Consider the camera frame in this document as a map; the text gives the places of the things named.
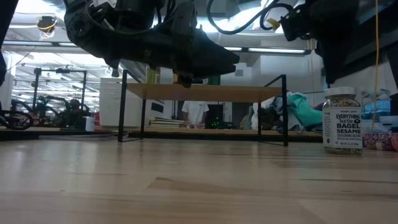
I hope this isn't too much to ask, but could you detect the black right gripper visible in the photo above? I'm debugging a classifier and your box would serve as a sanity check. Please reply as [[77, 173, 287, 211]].
[[279, 2, 321, 42]]

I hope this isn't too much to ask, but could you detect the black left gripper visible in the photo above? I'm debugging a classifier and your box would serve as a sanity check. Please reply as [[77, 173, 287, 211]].
[[105, 0, 240, 89]]

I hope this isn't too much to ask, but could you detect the white-lid bagel seasoning jar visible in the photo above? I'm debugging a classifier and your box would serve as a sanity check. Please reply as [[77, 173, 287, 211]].
[[322, 86, 363, 156]]

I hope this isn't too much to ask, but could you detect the wooden shelf with black legs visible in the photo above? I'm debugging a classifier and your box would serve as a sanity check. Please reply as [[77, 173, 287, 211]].
[[117, 68, 289, 147]]

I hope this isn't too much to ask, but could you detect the long ceiling light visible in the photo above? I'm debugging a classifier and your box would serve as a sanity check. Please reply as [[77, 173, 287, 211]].
[[2, 40, 78, 47], [223, 46, 307, 54]]

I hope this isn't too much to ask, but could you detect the person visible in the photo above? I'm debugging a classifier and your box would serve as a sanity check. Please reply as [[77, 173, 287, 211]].
[[181, 100, 210, 129]]

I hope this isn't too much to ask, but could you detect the black device with green lights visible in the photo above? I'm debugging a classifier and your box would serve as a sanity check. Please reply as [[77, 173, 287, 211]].
[[205, 104, 236, 130]]

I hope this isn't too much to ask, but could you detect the stack of papers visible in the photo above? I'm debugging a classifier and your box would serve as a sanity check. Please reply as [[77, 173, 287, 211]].
[[148, 116, 189, 129]]

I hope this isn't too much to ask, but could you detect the teal cloth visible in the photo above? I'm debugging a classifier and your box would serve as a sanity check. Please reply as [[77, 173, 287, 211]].
[[286, 93, 323, 128]]

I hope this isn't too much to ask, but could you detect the white cabinet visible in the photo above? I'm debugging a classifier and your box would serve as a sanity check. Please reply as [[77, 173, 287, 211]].
[[99, 77, 165, 128]]

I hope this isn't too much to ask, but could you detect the pile of mixed clothes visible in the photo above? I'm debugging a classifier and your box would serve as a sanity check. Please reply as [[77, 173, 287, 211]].
[[249, 91, 293, 131]]

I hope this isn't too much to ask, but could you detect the blue box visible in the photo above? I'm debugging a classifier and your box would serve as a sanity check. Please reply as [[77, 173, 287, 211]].
[[363, 99, 392, 118]]

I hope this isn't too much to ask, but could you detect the black background robot workstation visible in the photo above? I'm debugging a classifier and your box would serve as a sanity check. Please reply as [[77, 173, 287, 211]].
[[0, 67, 96, 131]]

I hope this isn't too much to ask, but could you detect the right wrist cable yellow tag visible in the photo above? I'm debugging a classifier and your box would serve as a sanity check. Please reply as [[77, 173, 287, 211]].
[[206, 0, 300, 35]]

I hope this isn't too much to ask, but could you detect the black aluminium table frame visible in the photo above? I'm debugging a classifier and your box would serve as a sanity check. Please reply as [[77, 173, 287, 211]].
[[0, 129, 324, 144]]

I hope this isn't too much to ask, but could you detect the yellow ceiling cable reel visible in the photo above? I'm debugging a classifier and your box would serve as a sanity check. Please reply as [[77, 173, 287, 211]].
[[35, 15, 58, 35]]

